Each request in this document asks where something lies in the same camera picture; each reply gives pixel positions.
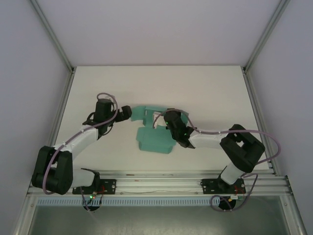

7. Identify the aluminium frame post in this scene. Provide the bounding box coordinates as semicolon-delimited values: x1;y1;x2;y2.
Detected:
243;0;291;74
30;0;75;74

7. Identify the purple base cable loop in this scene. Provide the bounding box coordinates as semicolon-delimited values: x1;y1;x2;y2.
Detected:
210;172;259;212

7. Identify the aluminium table side rail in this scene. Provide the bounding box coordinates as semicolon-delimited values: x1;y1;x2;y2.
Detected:
47;72;75;147
243;70;281;176

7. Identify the grey metal sheet panel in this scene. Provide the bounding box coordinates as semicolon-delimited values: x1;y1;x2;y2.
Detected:
26;195;298;235

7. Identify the aluminium mounting rail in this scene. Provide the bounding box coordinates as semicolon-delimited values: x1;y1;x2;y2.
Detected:
27;172;292;197

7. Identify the teal paper box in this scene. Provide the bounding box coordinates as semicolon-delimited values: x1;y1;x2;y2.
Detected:
131;104;190;155

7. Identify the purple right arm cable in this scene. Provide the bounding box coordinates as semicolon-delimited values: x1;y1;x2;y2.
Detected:
153;109;281;177

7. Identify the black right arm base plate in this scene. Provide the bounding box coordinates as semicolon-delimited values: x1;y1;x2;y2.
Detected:
201;178;245;195

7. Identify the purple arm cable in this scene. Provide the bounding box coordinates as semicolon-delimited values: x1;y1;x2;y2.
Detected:
43;92;119;195
153;109;281;177

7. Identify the slotted grey cable duct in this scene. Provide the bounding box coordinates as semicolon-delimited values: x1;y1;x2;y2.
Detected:
36;197;245;207

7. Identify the purple base cable with LED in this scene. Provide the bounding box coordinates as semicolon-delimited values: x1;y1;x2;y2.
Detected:
80;186;103;214

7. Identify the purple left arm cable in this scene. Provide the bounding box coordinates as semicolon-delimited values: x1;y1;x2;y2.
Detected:
43;92;119;195

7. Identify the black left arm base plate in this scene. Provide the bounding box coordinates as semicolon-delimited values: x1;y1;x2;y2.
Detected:
72;178;117;195

